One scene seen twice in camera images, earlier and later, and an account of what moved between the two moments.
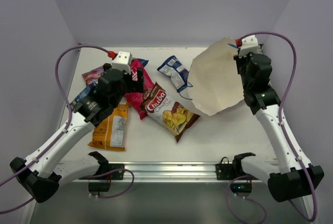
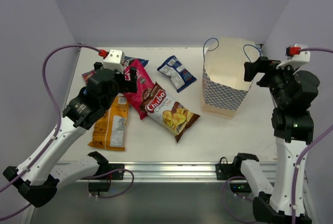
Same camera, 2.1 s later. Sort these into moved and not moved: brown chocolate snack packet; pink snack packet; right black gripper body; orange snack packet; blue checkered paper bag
Moved: blue checkered paper bag; right black gripper body
Not moved: pink snack packet; brown chocolate snack packet; orange snack packet
